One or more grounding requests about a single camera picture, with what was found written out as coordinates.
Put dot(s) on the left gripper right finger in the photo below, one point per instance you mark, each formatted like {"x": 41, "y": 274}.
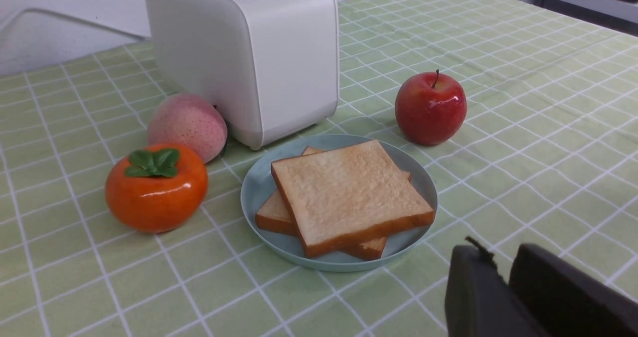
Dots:
{"x": 567, "y": 302}

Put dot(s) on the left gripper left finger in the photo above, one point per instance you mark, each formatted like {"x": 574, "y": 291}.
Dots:
{"x": 479, "y": 302}

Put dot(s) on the toast slice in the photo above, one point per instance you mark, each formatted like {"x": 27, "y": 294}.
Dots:
{"x": 273, "y": 216}
{"x": 346, "y": 196}

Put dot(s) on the white two-slot toaster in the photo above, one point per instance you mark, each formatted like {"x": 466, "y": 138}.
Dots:
{"x": 270, "y": 67}

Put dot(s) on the green checkered tablecloth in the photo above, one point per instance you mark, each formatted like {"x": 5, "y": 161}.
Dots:
{"x": 547, "y": 154}

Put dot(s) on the red apple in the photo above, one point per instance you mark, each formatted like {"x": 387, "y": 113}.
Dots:
{"x": 430, "y": 108}

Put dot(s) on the pink peach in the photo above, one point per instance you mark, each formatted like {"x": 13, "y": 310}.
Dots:
{"x": 191, "y": 121}

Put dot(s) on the orange persimmon with green leaf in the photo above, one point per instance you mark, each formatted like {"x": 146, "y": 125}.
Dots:
{"x": 158, "y": 188}

